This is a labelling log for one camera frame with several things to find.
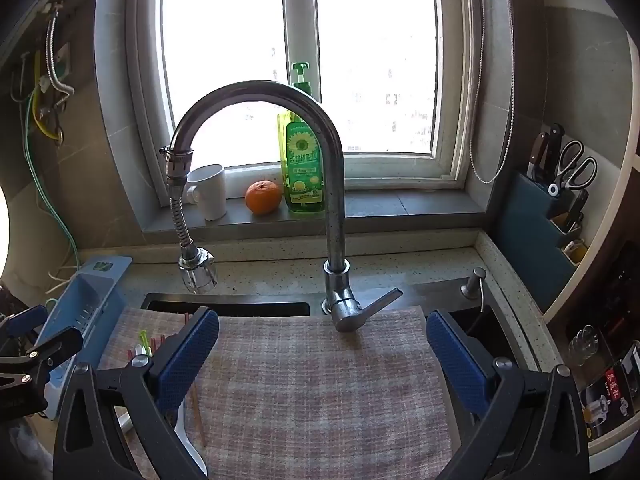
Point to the flexible faucet sprayer head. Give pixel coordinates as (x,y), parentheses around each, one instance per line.
(197,270)

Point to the black and white scissors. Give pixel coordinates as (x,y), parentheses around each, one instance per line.
(570,165)

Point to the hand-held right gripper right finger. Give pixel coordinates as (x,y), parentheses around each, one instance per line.
(455,355)

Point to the blue knife block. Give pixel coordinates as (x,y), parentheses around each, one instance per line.
(525,220)

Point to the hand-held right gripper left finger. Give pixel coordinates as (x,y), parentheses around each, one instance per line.
(185,355)

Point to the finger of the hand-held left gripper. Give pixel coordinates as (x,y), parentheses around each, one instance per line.
(25,317)
(60,342)

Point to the blue plastic drain basket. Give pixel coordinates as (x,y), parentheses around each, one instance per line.
(85,300)

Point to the green dish soap bottle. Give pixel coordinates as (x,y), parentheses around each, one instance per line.
(300,170)

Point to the pink plaid cloth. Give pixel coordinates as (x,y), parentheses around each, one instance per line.
(310,385)

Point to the orange fruit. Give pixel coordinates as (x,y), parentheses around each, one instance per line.
(262,196)

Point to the white mug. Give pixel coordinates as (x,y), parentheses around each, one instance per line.
(207,192)

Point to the clear glass cup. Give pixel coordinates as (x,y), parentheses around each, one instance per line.
(582,342)

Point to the steel sink soap pump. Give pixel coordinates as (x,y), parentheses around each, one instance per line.
(472,282)

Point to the wall socket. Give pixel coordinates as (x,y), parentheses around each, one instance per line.
(62,57)

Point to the green plastic stick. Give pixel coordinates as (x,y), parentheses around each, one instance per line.
(143,336)

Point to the white framed window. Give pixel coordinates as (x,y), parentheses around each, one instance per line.
(225,35)

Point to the white plastic spork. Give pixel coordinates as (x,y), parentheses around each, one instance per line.
(182,432)

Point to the black printed box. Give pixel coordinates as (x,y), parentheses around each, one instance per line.
(607,400)

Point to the chrome kitchen faucet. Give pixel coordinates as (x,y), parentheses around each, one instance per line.
(332,200)

